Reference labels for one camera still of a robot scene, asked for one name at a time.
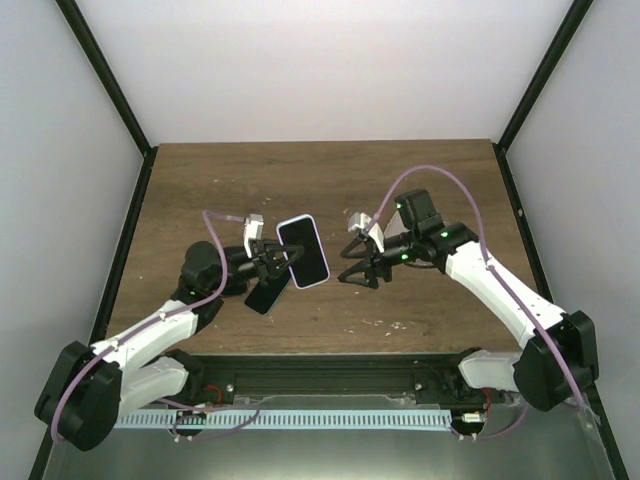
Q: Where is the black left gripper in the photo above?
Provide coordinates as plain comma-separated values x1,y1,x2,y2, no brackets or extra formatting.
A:
209,239,305,292

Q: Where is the teal phone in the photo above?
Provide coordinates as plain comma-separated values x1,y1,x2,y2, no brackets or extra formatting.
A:
244,272,291,316

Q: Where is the light blue phone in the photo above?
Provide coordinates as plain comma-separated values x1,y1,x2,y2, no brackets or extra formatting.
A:
278,217,329,287

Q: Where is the lilac phone case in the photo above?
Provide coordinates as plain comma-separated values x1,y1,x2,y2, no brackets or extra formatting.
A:
275,213,331,290

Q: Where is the beige phone case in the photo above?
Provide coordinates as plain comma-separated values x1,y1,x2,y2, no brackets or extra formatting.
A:
384,211,407,239

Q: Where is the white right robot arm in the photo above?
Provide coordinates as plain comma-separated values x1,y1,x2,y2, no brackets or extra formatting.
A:
338,189,599,412

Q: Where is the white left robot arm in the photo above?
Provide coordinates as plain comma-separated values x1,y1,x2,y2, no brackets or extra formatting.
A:
34,240,309,451

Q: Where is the grey metal front plate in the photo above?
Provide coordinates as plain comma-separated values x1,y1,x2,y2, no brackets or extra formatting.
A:
44,407,615,479

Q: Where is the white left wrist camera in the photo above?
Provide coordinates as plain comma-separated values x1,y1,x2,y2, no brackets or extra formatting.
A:
243,214,264,258

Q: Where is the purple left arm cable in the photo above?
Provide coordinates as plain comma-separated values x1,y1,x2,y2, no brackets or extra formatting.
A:
51,209,261,444

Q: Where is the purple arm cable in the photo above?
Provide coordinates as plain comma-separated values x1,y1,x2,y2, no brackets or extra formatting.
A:
51,209,261,444
369,164,586,442

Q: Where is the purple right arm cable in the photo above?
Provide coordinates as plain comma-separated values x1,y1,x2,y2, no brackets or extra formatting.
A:
369,164,586,442

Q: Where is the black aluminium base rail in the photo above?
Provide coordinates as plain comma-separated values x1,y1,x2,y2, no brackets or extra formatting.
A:
169,353,505,409

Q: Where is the black left table edge rail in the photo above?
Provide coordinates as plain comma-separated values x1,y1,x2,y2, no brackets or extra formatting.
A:
27,147,159,480

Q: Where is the black table edge rail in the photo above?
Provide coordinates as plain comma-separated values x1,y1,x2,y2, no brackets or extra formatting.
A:
492,143,630,480
27,147,159,480

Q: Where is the light blue slotted cable duct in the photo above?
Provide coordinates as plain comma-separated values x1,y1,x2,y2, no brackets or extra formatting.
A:
115,409,452,431

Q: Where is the black right table edge rail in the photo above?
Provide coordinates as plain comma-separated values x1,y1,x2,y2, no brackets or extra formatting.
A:
492,143,630,480

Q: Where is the black left frame post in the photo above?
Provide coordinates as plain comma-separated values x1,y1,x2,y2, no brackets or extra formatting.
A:
55,0,152,157

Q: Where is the black frame post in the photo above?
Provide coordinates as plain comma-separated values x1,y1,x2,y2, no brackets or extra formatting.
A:
497,0,594,151
55,0,152,157

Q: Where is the black right frame post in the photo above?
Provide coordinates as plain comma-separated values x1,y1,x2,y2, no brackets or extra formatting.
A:
497,0,594,151

